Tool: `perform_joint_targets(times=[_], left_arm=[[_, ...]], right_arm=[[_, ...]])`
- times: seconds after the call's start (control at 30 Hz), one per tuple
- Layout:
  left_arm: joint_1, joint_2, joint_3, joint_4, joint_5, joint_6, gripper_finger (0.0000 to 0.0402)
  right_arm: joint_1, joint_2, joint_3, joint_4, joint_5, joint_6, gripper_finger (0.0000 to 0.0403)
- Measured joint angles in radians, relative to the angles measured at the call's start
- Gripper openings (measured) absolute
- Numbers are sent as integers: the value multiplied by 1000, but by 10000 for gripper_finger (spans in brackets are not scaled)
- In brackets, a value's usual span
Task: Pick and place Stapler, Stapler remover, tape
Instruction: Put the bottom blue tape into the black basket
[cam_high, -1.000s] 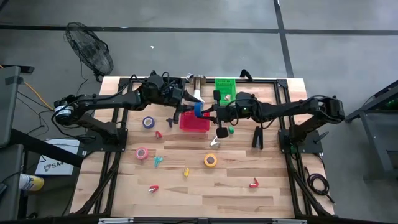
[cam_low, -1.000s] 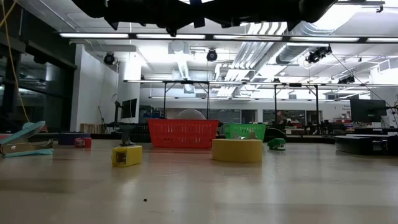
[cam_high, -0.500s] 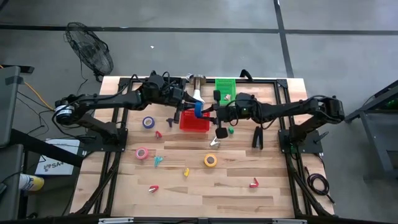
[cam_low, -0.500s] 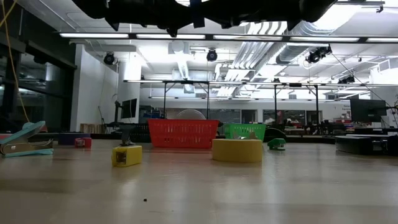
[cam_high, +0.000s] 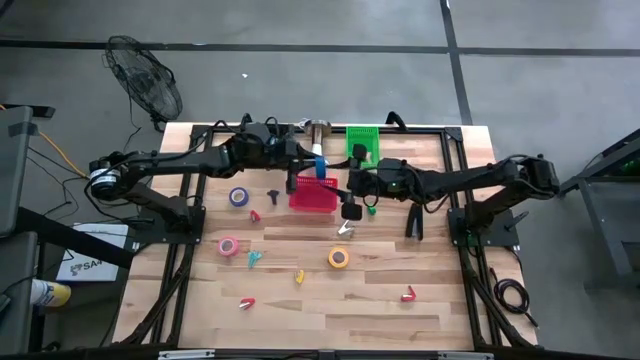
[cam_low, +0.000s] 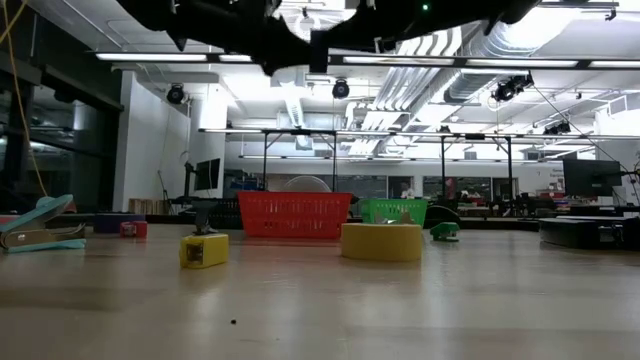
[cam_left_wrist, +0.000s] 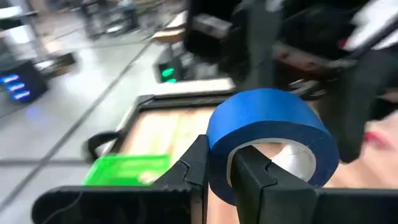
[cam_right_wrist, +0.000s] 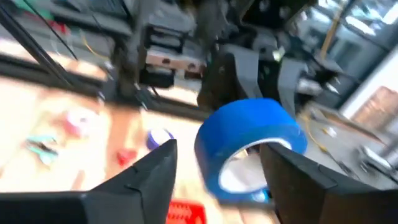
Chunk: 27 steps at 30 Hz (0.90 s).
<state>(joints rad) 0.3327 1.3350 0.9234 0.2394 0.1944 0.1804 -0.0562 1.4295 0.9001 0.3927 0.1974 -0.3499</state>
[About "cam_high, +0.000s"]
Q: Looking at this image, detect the silver metal bracket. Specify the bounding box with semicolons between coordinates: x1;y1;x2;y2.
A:
438;351;495;360
158;349;216;359

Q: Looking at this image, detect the black aluminium table frame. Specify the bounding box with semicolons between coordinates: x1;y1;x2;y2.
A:
112;122;539;351

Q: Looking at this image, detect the purple tape roll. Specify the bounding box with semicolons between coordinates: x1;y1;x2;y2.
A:
228;186;250;208

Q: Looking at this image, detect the white printed sign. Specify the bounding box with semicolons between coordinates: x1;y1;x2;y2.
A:
55;222;130;284

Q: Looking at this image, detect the black floor fan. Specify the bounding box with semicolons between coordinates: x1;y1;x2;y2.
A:
102;34;184;134

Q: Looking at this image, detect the yellow tape roll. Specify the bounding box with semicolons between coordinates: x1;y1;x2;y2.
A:
327;246;351;270

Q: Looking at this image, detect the white yellow spray can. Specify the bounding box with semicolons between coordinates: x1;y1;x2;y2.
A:
29;278;72;308

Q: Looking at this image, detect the pink tape roll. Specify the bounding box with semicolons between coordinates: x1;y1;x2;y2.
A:
216;235;241;258

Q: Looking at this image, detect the red plastic basket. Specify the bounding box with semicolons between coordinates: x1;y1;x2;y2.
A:
288;174;340;214

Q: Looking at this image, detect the black metal stand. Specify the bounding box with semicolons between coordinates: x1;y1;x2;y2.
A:
557;128;640;291

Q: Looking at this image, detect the green plastic basket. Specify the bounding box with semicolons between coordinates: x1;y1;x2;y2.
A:
345;125;381;170

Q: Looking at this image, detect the yellow floor cable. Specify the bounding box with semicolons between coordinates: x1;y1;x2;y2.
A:
0;102;91;180

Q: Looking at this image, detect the black stand leg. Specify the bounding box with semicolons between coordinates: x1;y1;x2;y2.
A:
17;205;136;270

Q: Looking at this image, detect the grey metal cart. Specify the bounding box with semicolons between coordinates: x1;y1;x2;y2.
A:
0;104;39;354

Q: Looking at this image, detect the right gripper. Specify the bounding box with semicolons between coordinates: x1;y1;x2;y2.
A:
341;144;386;221

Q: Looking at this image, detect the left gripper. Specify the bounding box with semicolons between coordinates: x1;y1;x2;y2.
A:
273;137;317;195

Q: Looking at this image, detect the coiled black cable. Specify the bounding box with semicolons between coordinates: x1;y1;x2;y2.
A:
487;267;540;329

